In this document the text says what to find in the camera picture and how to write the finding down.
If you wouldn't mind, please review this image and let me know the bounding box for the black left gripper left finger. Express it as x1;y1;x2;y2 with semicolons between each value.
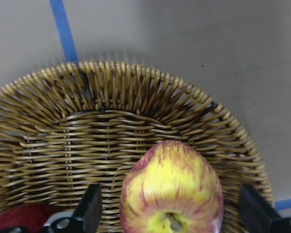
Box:
0;184;102;233

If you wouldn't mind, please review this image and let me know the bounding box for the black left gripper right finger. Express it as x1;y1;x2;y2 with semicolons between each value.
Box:
239;184;291;233

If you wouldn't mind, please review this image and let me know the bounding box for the yellow red apple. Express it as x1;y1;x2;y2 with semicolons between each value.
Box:
119;140;224;233

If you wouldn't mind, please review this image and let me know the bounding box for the dark red apple in basket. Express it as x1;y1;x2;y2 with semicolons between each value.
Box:
0;203;61;233

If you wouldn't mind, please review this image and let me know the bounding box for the woven wicker basket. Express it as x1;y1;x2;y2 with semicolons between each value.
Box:
0;61;274;233

